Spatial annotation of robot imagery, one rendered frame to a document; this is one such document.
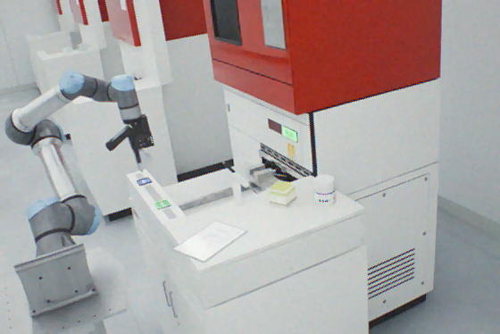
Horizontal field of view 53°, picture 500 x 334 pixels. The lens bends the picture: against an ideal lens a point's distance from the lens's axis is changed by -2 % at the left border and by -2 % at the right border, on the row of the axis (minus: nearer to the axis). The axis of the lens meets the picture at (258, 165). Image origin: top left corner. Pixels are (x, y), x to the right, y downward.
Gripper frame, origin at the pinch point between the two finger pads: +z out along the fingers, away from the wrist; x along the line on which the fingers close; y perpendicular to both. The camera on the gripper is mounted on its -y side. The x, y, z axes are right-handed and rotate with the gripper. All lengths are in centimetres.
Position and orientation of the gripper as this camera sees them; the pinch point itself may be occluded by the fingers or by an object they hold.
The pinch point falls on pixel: (139, 169)
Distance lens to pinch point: 194.5
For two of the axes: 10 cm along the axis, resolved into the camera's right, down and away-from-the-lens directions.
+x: -3.8, -3.1, 8.7
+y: 9.1, -2.8, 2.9
